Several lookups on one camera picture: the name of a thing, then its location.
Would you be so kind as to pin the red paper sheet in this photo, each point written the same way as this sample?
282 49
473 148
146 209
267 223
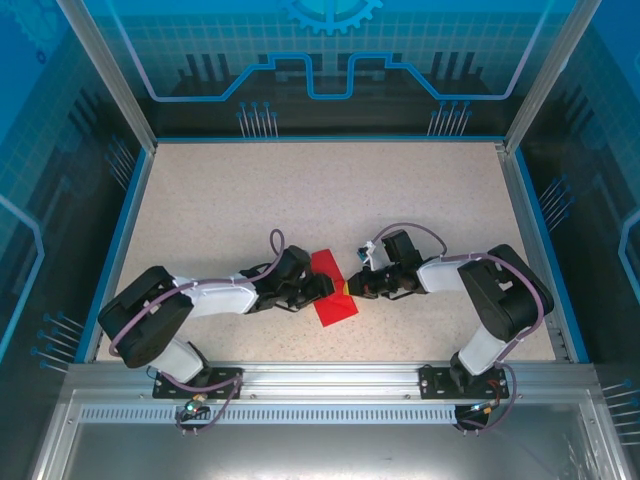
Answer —
340 312

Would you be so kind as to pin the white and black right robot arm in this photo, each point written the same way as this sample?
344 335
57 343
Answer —
440 280

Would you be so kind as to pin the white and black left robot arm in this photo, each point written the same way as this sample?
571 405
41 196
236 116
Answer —
220 300

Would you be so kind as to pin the grey sheet metal shelf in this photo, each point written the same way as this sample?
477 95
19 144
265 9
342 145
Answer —
320 450

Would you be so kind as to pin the aluminium mounting rail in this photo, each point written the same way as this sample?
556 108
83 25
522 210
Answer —
330 380

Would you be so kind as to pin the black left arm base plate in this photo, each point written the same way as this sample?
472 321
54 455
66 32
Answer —
222 372

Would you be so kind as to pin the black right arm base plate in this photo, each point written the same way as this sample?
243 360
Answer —
432 382

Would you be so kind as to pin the aluminium side rail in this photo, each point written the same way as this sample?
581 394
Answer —
527 225

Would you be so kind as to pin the aluminium frame post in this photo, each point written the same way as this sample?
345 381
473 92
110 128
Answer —
550 75
111 75

